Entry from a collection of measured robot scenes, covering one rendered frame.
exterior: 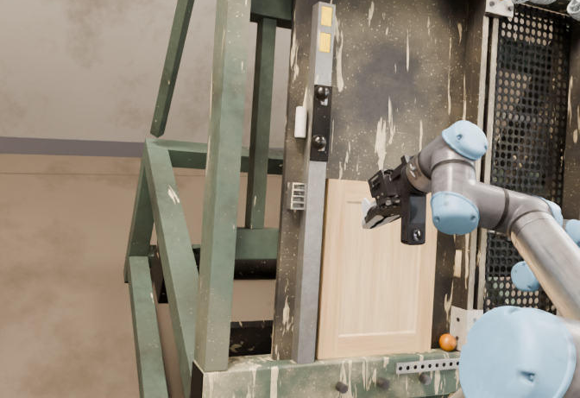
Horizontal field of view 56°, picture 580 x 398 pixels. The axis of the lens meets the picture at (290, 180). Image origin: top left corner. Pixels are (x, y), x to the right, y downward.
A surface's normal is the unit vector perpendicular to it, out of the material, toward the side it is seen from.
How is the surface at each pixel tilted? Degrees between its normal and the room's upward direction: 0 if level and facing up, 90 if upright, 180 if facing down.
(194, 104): 90
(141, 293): 0
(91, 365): 0
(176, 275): 0
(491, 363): 83
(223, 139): 57
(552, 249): 46
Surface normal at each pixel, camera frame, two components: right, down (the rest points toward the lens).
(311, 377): 0.40, 0.01
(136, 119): 0.39, 0.56
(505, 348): -0.92, -0.33
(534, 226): -0.50, -0.78
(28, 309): 0.27, -0.83
